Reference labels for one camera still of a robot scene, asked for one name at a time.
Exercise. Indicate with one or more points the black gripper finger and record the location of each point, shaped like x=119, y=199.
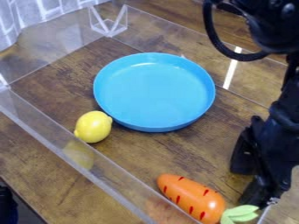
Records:
x=258, y=194
x=243, y=161

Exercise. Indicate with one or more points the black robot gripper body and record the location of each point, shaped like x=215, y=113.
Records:
x=277, y=152

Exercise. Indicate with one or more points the orange toy carrot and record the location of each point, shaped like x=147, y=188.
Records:
x=202, y=202

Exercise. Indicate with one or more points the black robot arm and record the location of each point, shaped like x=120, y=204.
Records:
x=273, y=20

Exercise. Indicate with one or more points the blue round plate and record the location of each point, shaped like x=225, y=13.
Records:
x=154, y=92

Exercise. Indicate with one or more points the yellow toy lemon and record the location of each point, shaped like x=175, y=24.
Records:
x=92, y=127

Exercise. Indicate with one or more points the white grey curtain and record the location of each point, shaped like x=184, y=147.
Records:
x=23, y=13

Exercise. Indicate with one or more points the clear acrylic enclosure wall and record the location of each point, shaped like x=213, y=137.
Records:
x=100, y=183

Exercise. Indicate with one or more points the clear acrylic corner bracket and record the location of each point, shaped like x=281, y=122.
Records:
x=104, y=26

